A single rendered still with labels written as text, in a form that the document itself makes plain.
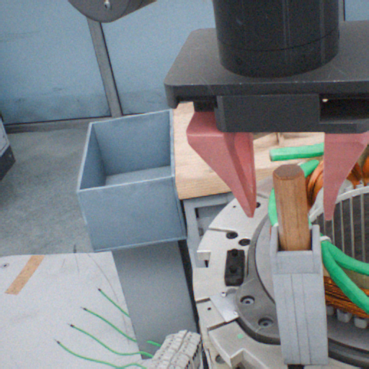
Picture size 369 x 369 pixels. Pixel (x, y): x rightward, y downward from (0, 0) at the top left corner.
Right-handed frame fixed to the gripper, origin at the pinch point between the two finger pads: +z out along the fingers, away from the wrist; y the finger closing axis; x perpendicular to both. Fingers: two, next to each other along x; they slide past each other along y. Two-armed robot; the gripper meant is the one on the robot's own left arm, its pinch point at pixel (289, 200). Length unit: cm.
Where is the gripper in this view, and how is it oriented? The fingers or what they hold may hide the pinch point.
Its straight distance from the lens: 38.0
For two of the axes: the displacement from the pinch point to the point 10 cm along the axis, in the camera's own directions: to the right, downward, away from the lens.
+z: 1.5, 8.1, 5.7
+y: 9.6, 0.2, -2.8
